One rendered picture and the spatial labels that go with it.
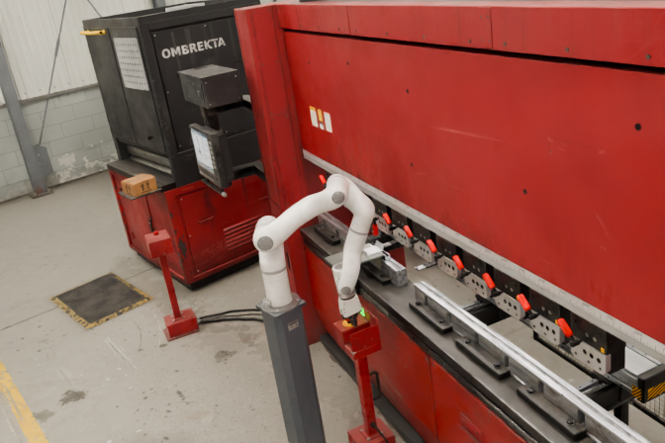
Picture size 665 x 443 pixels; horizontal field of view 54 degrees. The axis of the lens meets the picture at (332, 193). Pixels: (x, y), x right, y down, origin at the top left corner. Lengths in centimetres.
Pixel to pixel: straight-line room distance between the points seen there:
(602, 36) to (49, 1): 873
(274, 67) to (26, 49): 622
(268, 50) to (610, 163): 252
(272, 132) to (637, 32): 270
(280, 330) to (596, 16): 200
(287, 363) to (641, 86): 210
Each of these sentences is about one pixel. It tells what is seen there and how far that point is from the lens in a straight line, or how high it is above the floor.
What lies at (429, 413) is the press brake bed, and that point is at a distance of 330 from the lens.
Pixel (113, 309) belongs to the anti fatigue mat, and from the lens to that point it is 585.
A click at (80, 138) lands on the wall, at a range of 1012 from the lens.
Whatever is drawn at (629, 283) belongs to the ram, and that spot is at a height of 154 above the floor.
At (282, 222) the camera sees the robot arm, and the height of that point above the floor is 143.
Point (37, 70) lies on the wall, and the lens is 988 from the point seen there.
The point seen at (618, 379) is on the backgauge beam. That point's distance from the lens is 271.
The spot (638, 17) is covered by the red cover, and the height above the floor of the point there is 228.
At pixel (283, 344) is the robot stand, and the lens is 318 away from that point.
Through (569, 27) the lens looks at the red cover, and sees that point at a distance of 192.
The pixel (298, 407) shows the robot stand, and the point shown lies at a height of 46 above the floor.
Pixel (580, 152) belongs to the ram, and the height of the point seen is 189.
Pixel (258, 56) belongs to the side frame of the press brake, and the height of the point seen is 202.
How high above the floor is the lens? 251
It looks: 20 degrees down
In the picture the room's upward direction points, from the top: 9 degrees counter-clockwise
